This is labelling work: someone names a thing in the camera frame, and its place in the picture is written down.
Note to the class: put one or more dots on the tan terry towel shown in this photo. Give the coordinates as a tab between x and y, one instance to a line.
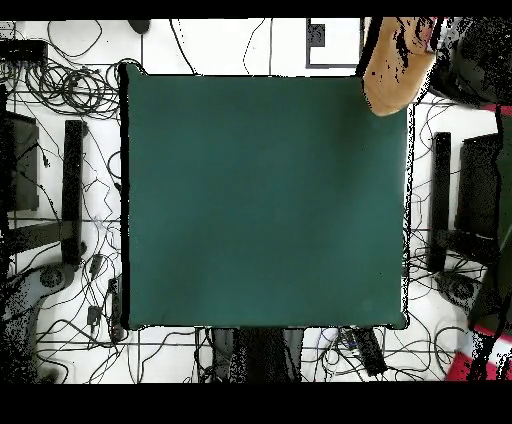
390	80

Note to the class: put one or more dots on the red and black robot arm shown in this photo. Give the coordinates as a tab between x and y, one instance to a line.
476	60

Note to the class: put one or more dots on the black flat device box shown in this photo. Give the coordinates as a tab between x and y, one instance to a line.
24	51

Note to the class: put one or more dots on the black square case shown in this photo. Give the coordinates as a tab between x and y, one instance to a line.
20	168
478	180

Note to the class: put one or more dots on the dark green fabric sheet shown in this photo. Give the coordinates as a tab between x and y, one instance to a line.
504	200

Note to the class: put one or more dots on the dark green table cloth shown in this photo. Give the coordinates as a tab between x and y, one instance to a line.
240	180

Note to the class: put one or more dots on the person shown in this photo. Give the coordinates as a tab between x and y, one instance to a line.
139	26

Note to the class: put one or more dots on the black long power strip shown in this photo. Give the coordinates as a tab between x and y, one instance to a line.
370	352

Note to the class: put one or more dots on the black power adapter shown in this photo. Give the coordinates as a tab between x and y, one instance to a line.
96	264

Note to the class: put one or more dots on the dark square floor frame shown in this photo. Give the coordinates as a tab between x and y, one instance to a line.
316	35

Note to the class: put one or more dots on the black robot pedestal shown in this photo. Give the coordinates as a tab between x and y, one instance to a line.
256	356

